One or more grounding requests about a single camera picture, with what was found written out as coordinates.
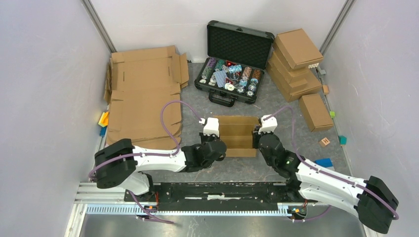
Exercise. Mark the yellow orange block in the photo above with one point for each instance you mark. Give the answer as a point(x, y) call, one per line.
point(104, 119)

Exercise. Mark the small folded cardboard box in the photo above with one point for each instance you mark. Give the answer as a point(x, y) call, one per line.
point(315, 113)

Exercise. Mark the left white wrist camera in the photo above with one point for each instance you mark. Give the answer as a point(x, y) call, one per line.
point(211, 126)

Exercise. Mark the stack of flat cardboard sheets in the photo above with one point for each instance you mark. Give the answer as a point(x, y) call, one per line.
point(142, 89)

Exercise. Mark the teal block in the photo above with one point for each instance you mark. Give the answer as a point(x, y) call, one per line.
point(342, 140)

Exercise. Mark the wooden letter H block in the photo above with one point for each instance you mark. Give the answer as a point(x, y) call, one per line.
point(324, 142)

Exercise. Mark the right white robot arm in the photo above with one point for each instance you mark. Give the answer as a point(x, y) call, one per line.
point(371, 201)

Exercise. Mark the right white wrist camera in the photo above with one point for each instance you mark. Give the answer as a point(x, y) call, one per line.
point(268, 124)

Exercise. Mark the black poker chip case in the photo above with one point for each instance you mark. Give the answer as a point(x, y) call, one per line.
point(234, 68)

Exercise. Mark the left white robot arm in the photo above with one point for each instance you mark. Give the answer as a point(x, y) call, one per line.
point(125, 165)

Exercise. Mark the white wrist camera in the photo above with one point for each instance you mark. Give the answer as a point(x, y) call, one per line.
point(268, 124)
point(211, 126)

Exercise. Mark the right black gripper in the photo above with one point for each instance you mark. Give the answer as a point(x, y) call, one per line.
point(256, 136)

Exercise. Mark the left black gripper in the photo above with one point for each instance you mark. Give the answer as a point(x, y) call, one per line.
point(203, 137)

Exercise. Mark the small wooden cube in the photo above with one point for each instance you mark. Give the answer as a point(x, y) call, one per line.
point(325, 89)

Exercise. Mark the blue block at left wall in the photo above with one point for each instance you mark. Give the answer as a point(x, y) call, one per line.
point(102, 132)

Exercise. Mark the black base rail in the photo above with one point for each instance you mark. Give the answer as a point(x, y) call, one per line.
point(227, 196)

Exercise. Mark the large bottom cardboard box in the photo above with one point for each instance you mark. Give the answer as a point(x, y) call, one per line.
point(291, 91)

